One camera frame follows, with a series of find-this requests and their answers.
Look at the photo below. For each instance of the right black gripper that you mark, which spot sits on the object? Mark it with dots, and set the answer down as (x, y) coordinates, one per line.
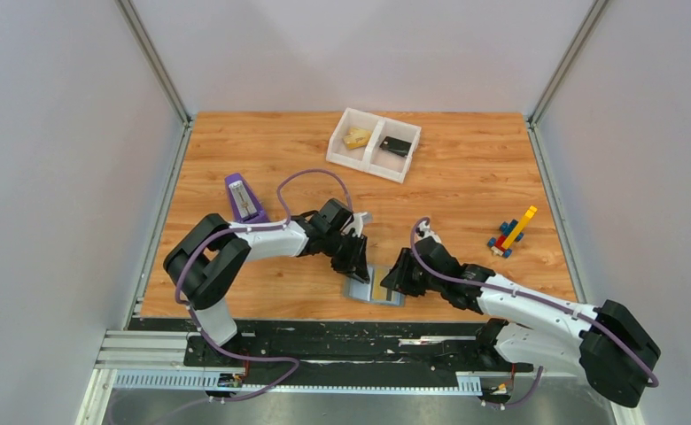
(399, 277)

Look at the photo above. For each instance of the right aluminium corner post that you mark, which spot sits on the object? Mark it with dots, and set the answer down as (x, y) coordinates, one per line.
(576, 45)

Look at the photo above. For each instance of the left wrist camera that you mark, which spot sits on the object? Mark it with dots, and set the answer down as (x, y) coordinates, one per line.
(358, 222)

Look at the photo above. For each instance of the black card in tray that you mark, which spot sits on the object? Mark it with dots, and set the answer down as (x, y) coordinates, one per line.
(395, 146)

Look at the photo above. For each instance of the aluminium rail frame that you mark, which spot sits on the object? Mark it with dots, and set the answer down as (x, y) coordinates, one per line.
(172, 355)

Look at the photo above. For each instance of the gold card in tray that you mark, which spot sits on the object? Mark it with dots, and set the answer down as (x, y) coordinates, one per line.
(356, 138)

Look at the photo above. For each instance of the gold credit card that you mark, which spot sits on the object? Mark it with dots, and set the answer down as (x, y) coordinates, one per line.
(378, 294)

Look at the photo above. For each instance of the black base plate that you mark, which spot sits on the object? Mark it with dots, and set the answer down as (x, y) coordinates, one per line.
(367, 354)

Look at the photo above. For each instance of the grey card holder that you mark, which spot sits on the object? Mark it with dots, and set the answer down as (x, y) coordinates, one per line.
(360, 291)

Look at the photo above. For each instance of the colourful toy brick figure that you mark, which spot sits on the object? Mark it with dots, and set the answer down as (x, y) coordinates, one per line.
(510, 233)

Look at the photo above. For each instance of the left aluminium corner post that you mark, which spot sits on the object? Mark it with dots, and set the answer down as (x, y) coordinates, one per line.
(139, 30)

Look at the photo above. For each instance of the white two-compartment tray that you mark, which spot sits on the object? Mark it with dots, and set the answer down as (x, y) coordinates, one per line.
(371, 159)

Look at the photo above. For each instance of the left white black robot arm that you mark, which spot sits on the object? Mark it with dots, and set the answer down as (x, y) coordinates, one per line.
(204, 265)

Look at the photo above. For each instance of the aluminium corner post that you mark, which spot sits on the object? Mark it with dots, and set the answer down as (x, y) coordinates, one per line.
(576, 45)
(139, 30)

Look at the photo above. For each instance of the purple metronome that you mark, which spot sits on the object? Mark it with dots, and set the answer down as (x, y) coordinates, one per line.
(245, 206)

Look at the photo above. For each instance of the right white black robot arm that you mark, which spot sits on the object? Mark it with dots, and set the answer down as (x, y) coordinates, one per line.
(604, 344)

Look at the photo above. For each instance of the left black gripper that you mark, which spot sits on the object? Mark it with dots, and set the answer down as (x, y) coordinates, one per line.
(355, 264)

